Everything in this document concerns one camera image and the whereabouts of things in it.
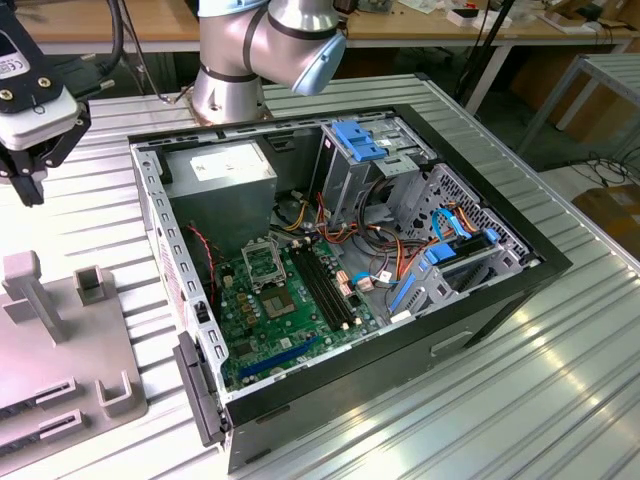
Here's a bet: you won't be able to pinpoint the black camera cable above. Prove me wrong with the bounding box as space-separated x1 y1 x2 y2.
119 0 174 104
74 0 127 94

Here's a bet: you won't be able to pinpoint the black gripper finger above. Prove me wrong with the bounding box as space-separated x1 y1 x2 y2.
23 114 93 208
0 143 32 207

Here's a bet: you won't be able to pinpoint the perforated silver disk bay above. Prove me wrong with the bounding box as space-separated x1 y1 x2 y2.
394 162 545 321

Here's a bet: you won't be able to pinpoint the black case fan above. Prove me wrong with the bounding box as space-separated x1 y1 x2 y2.
187 222 224 307

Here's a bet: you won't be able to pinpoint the green motherboard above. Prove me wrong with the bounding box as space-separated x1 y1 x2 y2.
214 235 387 394

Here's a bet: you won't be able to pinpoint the black open PC case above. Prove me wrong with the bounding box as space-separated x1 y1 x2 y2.
127 103 575 475

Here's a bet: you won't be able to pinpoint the blue expansion slot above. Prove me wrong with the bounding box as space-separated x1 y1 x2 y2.
238 335 320 380

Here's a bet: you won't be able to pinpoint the light blue data wire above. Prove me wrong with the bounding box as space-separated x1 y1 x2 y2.
429 206 474 242

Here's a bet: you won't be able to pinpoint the silver optical drive cage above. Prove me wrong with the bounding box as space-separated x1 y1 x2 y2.
309 119 436 229

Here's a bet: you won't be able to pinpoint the grey parts rack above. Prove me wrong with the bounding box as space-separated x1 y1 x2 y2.
0 249 150 456

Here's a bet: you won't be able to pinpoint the black tripod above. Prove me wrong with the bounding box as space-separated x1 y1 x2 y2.
454 0 519 104

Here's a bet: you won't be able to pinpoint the blue plastic rail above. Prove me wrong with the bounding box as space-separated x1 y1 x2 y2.
388 272 419 312

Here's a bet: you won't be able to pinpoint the CPU socket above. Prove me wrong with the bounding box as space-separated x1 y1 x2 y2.
257 285 301 321

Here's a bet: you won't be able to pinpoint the grey power supply unit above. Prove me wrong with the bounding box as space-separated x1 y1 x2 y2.
162 138 279 261

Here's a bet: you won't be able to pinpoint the blue disk carrier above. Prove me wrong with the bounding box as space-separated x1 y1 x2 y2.
423 242 459 266

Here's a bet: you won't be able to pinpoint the orange wire bundle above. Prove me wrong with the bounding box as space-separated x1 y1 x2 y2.
367 234 426 284

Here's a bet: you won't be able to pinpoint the black RAM slot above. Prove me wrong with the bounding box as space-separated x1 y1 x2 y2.
288 245 341 329
302 242 357 326

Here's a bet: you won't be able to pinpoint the black case side handle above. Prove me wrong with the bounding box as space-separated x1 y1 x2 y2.
172 329 234 447

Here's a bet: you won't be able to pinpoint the red black twisted wire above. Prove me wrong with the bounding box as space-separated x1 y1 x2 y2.
185 223 217 305

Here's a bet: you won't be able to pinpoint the white flat box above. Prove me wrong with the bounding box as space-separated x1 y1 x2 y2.
446 5 512 29

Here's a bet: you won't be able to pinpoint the yellow black power wires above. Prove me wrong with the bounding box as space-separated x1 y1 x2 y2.
272 197 326 236

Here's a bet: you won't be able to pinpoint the brown cardboard box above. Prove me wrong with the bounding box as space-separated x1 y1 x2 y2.
571 183 640 254

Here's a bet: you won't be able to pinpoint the blue plastic drive latch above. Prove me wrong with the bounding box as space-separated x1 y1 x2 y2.
330 119 394 164

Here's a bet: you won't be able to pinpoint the large cardboard box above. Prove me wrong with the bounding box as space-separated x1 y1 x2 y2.
509 49 621 144

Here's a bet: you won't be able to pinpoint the wooden desk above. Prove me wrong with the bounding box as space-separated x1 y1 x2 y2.
344 0 640 116
0 0 201 56

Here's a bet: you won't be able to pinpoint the grey metal frame table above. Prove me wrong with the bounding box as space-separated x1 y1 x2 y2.
514 52 640 161

